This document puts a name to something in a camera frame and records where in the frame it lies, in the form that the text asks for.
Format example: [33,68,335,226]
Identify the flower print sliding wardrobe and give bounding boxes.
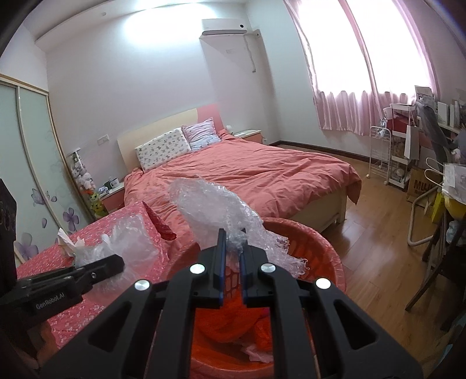
[0,75,95,263]

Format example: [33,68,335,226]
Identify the orange plastic laundry basket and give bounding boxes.
[169,217,346,379]

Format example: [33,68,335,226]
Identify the white bed frame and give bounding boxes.
[308,182,351,232]

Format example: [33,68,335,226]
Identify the grey cloth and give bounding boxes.
[415,102,458,164]

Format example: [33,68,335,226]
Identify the clear bubble wrap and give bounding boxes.
[168,177,310,279]

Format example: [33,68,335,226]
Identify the bed with red duvet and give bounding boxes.
[124,133,362,234]

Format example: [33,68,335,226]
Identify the white floral pillow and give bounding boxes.
[135,127,192,173]

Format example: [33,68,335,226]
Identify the beige bed headboard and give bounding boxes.
[117,103,221,170]

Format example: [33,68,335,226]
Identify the dark wooden chair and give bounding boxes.
[405,197,466,330]

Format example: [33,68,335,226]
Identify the white air conditioner pipe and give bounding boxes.
[243,32,261,73]

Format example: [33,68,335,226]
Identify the white air conditioner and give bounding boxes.
[198,18,248,37]

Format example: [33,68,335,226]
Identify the pink curtain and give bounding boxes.
[284,0,443,136]

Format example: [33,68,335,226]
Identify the hanging plush toys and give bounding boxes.
[69,148,97,197]

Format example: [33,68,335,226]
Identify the white paper bag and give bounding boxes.
[405,124,421,160]

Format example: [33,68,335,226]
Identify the pink plastic bag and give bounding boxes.
[236,341,273,363]

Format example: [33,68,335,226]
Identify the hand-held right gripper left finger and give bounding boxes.
[40,229,226,379]

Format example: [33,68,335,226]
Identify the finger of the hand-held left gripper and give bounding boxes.
[73,254,125,289]

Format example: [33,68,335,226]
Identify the white knotted plastic bag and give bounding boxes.
[56,228,86,261]

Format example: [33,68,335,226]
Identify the pink nightstand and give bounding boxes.
[100,182,126,214]
[233,129,263,144]

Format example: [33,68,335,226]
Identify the green yellow plush toy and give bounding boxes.
[89,191,106,219]

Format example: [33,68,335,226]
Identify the white tubular frame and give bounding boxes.
[408,158,449,246]

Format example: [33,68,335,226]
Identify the large orange plastic bag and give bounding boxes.
[195,308,273,352]

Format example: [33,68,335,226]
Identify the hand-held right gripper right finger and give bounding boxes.
[238,246,425,379]

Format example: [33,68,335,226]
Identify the clear plastic bag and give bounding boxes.
[75,215,170,278]

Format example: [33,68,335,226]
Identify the white wire rack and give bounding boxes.
[368,126,392,181]

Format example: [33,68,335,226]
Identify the pink striped pillow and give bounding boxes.
[181,117,221,151]

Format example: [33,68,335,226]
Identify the white storage trolley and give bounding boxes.
[389,103,419,187]

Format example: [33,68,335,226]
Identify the yellow bag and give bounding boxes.
[442,193,466,216]

